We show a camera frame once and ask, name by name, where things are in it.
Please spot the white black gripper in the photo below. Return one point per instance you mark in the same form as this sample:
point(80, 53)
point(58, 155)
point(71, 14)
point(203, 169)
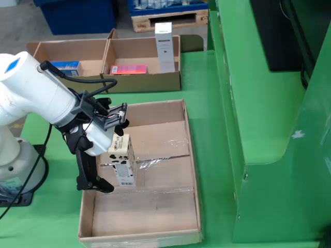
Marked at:
point(99, 139)

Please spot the cow print hand cream box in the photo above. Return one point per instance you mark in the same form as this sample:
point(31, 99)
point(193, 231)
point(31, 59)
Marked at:
point(124, 160)

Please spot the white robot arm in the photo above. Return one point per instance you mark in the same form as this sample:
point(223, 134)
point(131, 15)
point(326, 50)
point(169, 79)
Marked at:
point(26, 85)

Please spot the open cardboard box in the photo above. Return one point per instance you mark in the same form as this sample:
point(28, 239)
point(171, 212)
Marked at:
point(77, 51)
point(144, 84)

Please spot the large shallow cardboard tray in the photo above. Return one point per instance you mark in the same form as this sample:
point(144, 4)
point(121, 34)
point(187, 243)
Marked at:
point(155, 214)

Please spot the red product box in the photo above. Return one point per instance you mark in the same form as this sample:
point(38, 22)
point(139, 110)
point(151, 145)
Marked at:
point(129, 69)

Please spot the blue product box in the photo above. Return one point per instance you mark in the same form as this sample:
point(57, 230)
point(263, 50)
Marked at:
point(69, 67)

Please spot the tall white product box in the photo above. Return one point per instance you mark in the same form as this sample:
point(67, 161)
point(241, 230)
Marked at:
point(165, 51)

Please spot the wooden pallet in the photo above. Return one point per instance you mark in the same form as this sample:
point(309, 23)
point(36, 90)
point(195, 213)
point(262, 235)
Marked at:
point(141, 24)

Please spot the blue plastic crate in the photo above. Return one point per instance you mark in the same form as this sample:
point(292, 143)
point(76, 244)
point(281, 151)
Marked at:
point(77, 18)

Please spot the dark green rounded panel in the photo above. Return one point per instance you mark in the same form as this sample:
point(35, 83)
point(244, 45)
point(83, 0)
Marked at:
point(191, 44)

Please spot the green metal shelf unit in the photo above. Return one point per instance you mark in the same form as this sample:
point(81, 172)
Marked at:
point(258, 116)

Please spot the black monitor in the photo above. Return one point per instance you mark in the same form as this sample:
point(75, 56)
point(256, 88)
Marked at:
point(279, 38)

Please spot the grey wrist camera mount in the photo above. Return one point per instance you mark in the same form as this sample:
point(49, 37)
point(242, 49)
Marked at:
point(116, 118)

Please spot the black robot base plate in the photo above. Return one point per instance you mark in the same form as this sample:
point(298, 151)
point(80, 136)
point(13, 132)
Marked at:
point(26, 200)

